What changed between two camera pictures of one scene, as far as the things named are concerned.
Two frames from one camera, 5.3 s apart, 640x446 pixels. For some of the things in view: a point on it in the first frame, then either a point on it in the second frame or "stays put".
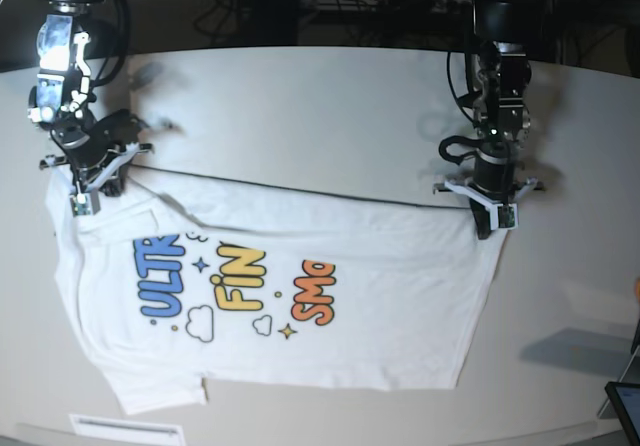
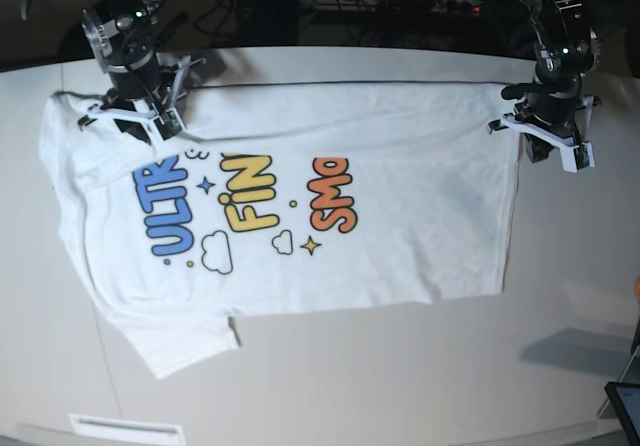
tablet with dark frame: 625,398 stays put
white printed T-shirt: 175,281 → 275,199
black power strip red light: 396,4 stays put
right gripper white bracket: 85,200 → 150,119
